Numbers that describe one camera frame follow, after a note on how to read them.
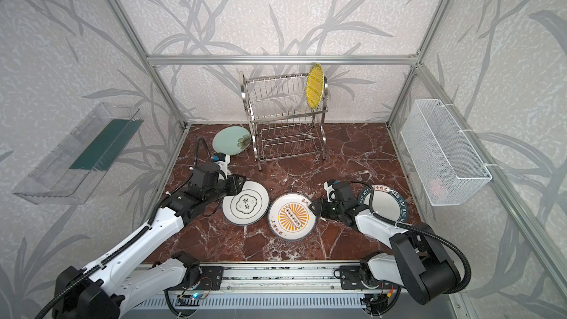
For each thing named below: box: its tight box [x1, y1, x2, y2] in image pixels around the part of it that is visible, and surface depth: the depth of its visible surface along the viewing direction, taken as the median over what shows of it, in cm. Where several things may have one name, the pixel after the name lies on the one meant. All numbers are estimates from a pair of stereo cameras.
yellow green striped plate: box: [305, 62, 325, 111], surface depth 91 cm
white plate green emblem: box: [222, 180, 270, 227], surface depth 91 cm
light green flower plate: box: [211, 126, 252, 156], surface depth 118 cm
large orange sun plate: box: [267, 192, 317, 242], surface depth 88 cm
